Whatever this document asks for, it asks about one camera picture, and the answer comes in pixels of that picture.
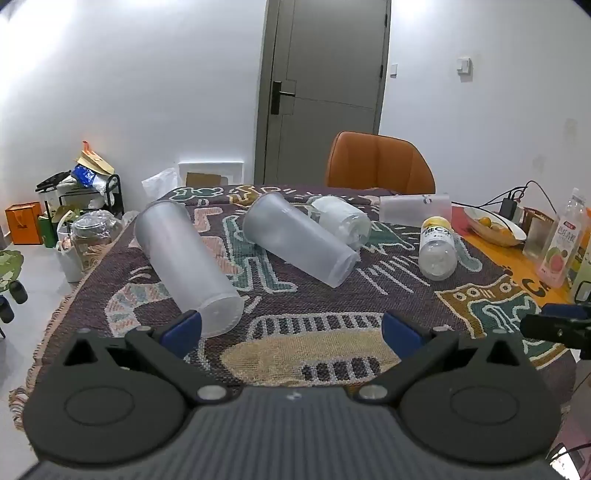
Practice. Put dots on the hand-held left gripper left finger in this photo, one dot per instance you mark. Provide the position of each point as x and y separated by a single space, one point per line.
183 328

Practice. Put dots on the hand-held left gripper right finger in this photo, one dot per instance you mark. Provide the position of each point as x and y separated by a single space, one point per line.
398 330

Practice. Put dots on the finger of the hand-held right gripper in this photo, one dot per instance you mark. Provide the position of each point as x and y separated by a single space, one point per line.
561 310

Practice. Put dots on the tall frosted plastic cup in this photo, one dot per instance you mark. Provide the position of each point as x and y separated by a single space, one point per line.
295 240
184 263

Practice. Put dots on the frosted plastic cup with lid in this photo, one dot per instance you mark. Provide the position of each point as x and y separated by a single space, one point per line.
413 208

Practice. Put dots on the plastic cup with crumpled paper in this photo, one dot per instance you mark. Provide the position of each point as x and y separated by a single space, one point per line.
344 219

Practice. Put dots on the juice bottle with pink label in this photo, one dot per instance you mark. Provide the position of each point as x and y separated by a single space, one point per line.
561 244

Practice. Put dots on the clear drinking glass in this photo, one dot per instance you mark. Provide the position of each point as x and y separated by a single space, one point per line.
538 240

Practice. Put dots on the printed woven blanket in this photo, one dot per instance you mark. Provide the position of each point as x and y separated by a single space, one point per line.
314 314

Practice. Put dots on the clear bottle with yellow label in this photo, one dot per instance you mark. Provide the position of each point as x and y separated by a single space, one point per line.
437 249

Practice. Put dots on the brown woven basket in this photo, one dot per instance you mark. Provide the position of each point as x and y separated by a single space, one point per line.
535 214

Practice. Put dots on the white bowl of oranges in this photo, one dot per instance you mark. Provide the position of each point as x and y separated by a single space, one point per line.
494 226

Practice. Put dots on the black power adapter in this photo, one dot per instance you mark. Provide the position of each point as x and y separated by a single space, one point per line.
510 206

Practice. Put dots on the white tote bag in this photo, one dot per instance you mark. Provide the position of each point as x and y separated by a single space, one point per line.
69 263

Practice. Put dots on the white plastic bag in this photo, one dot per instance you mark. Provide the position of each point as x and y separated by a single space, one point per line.
161 184

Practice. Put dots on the flat cardboard piece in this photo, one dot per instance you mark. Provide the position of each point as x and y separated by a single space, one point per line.
203 178

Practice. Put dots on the black metal rack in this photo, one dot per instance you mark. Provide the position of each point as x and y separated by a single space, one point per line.
113 194

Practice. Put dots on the white framed board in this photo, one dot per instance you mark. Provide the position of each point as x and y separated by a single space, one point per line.
210 166

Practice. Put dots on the green box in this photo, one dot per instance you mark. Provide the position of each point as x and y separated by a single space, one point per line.
47 232

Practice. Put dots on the orange leather chair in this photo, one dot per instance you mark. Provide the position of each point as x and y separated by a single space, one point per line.
378 161

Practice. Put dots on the blue packet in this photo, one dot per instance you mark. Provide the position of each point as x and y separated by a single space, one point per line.
84 176

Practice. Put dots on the green patterned stool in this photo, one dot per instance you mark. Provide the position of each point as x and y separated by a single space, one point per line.
9 270

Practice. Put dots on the yellow paper bag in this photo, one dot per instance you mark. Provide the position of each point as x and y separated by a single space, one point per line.
97 159

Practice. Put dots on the orange paper bag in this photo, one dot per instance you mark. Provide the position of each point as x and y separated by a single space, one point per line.
23 224

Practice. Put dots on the grey door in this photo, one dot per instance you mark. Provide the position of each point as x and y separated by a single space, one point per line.
323 83

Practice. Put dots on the white wall switch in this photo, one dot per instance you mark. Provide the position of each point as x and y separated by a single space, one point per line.
464 65

